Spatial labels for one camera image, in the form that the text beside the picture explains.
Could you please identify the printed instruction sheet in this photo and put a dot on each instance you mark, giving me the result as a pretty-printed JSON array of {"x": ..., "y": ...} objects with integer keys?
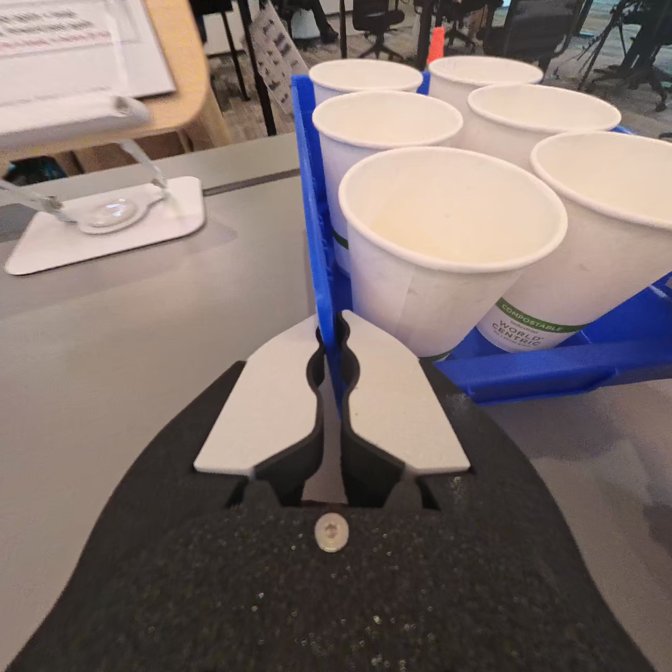
[{"x": 63, "y": 47}]

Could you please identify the wooden document board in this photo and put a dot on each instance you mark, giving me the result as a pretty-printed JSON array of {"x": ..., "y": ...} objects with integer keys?
[{"x": 183, "y": 63}]

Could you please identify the orange traffic cone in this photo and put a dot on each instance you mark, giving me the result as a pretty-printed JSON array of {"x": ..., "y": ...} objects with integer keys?
[{"x": 437, "y": 47}]

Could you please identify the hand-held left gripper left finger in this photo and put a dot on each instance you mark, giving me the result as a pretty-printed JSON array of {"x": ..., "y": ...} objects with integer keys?
[{"x": 257, "y": 414}]

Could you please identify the black office chair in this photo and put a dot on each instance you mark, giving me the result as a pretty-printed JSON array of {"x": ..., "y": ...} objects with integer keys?
[
  {"x": 375, "y": 15},
  {"x": 530, "y": 26}
]

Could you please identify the set of white paper cups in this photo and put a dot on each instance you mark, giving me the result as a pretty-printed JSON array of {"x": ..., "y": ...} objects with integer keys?
[{"x": 446, "y": 288}]

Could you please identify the blue plastic bin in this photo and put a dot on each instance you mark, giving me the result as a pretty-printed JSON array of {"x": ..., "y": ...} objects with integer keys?
[{"x": 525, "y": 367}]

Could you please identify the tan cardboard box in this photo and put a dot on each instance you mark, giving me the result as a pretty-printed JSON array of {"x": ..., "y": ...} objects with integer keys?
[{"x": 210, "y": 131}]

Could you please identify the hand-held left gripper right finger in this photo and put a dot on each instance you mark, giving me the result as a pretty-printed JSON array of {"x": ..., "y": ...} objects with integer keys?
[{"x": 404, "y": 414}]

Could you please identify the printed poster sign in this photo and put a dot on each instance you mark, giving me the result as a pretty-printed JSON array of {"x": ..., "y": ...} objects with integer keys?
[{"x": 275, "y": 57}]

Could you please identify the instruction sheet on stand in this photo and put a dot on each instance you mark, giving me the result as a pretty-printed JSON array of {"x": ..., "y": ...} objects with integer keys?
[{"x": 157, "y": 220}]

